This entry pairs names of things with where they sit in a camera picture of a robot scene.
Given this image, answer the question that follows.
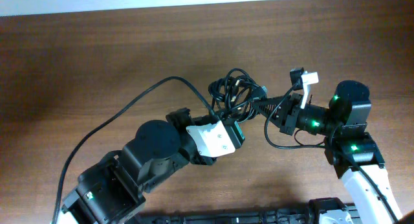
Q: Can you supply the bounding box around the black cable bundle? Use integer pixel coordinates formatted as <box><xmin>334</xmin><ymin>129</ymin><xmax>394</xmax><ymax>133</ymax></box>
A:
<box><xmin>208</xmin><ymin>67</ymin><xmax>268</xmax><ymax>124</ymax></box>

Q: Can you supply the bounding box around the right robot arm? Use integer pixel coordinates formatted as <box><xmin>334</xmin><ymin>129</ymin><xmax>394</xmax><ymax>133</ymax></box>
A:
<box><xmin>253</xmin><ymin>80</ymin><xmax>402</xmax><ymax>223</ymax></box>

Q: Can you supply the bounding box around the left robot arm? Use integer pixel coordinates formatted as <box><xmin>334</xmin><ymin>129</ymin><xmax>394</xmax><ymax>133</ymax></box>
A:
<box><xmin>52</xmin><ymin>108</ymin><xmax>237</xmax><ymax>223</ymax></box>

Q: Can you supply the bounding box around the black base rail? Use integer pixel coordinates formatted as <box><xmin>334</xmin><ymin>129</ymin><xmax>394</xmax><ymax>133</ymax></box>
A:
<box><xmin>125</xmin><ymin>197</ymin><xmax>360</xmax><ymax>224</ymax></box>

